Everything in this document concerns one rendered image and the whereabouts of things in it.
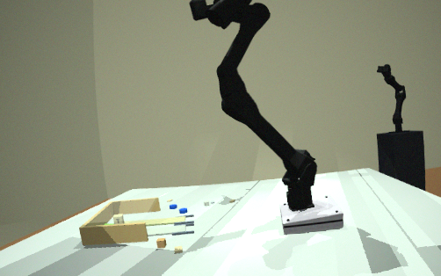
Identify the small brown cube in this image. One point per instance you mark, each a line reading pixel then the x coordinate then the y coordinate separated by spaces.
pixel 161 243

